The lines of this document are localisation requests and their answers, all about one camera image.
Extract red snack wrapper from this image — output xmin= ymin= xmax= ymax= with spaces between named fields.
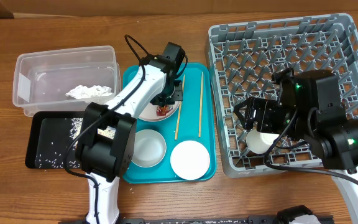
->
xmin=156 ymin=105 xmax=173 ymax=116

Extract white round plate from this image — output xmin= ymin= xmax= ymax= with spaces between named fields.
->
xmin=139 ymin=102 xmax=179 ymax=122

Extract grey bowl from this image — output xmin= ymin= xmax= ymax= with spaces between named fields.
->
xmin=132 ymin=129 xmax=167 ymax=168

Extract pink bowl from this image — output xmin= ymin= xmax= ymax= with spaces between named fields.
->
xmin=170 ymin=140 xmax=211 ymax=180

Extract white napkin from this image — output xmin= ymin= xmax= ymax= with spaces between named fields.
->
xmin=65 ymin=85 xmax=112 ymax=100

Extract rice and food scraps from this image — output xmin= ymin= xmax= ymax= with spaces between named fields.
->
xmin=35 ymin=117 xmax=116 ymax=169

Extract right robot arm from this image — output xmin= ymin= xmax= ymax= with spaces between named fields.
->
xmin=233 ymin=68 xmax=358 ymax=223

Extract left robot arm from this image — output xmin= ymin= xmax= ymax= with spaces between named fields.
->
xmin=72 ymin=42 xmax=188 ymax=223

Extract grey dishwasher rack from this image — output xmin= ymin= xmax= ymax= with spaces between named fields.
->
xmin=207 ymin=13 xmax=358 ymax=178

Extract left wooden chopstick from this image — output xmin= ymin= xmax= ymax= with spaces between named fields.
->
xmin=175 ymin=75 xmax=186 ymax=140

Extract wooden chopstick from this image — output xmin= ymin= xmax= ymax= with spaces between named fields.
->
xmin=198 ymin=72 xmax=204 ymax=138
xmin=175 ymin=75 xmax=186 ymax=140

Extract right wooden chopstick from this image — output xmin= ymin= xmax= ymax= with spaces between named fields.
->
xmin=198 ymin=72 xmax=204 ymax=138

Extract teal serving tray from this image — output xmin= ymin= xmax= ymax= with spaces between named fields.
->
xmin=124 ymin=63 xmax=217 ymax=184

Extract clear plastic bin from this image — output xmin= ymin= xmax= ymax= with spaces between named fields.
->
xmin=12 ymin=45 xmax=121 ymax=116

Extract black plastic tray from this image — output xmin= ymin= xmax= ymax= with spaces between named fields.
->
xmin=25 ymin=111 xmax=84 ymax=169

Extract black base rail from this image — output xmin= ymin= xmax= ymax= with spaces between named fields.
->
xmin=57 ymin=205 xmax=335 ymax=224

